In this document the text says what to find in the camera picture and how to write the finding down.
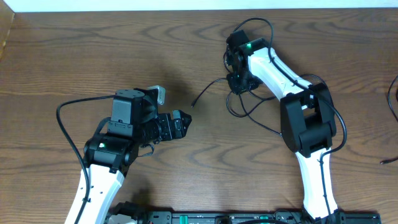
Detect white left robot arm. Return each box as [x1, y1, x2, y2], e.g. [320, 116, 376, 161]
[65, 86, 192, 223]

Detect black camera cable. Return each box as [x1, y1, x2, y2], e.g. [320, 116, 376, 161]
[231, 17, 348, 222]
[55, 95, 118, 224]

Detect black right camera cable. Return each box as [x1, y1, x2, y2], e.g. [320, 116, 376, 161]
[231, 17, 348, 222]

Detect brown cardboard panel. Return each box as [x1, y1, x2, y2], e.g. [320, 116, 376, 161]
[0, 0, 15, 57]

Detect black left camera cable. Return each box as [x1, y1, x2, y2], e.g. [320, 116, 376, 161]
[55, 95, 118, 224]

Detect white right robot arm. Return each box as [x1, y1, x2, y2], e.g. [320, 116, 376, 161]
[226, 30, 338, 223]

